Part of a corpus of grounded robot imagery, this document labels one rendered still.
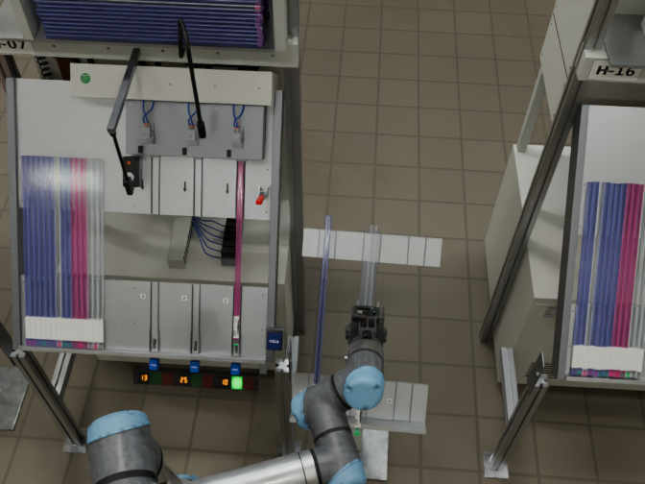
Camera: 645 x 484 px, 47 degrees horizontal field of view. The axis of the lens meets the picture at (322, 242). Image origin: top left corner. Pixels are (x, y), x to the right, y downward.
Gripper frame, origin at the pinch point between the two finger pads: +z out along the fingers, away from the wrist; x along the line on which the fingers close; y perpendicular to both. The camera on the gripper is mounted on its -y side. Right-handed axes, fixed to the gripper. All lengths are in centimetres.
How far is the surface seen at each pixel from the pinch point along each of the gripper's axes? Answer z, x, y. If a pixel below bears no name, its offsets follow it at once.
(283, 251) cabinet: 59, 26, -12
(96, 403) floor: 65, 93, -80
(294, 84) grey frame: 35, 23, 45
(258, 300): 20.5, 28.2, -9.1
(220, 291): 20.6, 38.5, -7.6
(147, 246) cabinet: 57, 69, -13
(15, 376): 70, 124, -75
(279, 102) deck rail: 31, 26, 41
